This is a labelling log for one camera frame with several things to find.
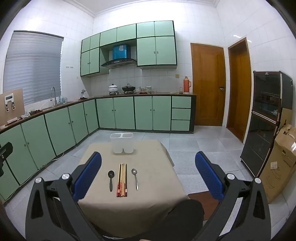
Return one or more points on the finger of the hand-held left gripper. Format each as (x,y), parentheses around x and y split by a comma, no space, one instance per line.
(5,150)

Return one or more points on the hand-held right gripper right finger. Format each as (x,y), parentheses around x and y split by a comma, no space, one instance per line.
(209,176)

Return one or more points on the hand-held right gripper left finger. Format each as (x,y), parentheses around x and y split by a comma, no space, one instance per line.
(89,176)

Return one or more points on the black spoon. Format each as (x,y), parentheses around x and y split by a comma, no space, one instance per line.
(111,178)

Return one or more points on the white plastic utensil holder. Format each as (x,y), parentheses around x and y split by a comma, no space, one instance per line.
(121,144)

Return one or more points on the metal spoon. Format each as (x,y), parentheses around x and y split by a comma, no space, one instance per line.
(136,179)

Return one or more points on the reddish brown chopstick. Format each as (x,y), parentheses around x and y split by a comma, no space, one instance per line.
(123,183)

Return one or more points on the wooden board with white label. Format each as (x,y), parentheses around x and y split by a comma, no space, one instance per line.
(13,111)

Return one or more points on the crumpled rag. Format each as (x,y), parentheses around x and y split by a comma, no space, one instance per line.
(26,115)

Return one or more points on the person's black trouser leg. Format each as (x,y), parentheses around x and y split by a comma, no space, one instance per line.
(180,220)

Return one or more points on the green base cabinet run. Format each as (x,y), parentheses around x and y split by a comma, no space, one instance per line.
(57,129)

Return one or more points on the green cabinet drawer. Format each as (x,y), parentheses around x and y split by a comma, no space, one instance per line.
(181,114)
(180,125)
(181,102)

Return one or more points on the beige tablecloth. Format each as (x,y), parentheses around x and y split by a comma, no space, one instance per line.
(150,208)

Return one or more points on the large cardboard box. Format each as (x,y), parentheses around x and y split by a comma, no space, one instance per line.
(277,166)

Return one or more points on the chrome kitchen faucet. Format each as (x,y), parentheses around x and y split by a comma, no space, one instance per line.
(53,92)

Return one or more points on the dark brown countertop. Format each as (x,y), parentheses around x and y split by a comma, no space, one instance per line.
(69,103)

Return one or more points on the black glass door cabinet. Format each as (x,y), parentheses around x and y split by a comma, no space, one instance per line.
(261,120)

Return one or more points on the bottles beside sink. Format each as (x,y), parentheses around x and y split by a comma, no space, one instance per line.
(63,99)

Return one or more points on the gas stove burner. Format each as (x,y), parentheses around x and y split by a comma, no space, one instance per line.
(113,93)
(128,92)

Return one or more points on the grey window blind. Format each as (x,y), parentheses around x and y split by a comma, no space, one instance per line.
(32,67)

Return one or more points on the brown wooden door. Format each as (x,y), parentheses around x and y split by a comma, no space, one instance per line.
(208,85)
(239,92)

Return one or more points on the white lidded pot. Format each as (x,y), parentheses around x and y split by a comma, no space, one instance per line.
(113,88)

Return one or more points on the orange thermos flask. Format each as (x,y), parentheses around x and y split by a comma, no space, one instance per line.
(187,85)

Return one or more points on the flat cardboard sheet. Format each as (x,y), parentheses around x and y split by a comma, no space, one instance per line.
(285,118)

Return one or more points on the black wok with lid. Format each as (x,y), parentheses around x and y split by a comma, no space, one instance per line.
(128,88)

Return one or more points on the stack of patterned bowls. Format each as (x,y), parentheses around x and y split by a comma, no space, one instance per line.
(138,90)

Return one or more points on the black range hood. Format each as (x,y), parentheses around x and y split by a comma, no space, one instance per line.
(119,63)

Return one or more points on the blue wrapped hood chimney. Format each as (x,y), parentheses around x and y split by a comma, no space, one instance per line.
(120,51)

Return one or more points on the green cabinet above hood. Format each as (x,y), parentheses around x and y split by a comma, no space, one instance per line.
(115,34)

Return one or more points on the green corner wall cabinet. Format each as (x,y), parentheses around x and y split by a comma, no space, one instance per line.
(90,58)

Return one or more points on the large green wall cabinet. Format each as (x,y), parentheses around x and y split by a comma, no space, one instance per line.
(156,48)

